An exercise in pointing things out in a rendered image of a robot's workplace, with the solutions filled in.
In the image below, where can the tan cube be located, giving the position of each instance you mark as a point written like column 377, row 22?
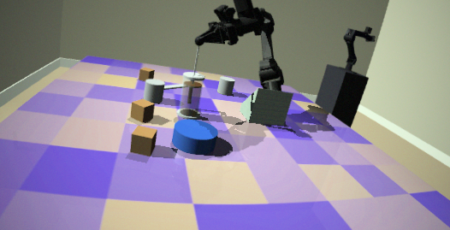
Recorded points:
column 143, row 140
column 142, row 110
column 146, row 74

